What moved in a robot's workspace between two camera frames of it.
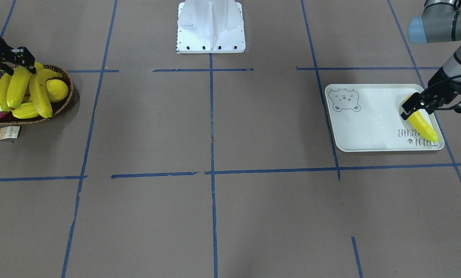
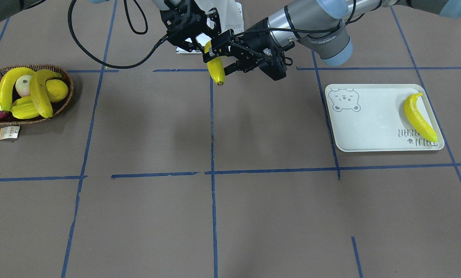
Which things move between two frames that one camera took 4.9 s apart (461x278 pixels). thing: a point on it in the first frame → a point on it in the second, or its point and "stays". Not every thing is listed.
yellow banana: (2, 100) stays
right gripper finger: (21, 56) → (213, 14)
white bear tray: (365, 117) stays
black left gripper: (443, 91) → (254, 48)
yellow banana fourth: (39, 92) stays
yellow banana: (422, 123) stays
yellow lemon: (56, 90) stays
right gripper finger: (7, 67) → (194, 45)
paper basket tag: (7, 132) stays
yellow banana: (18, 84) → (216, 66)
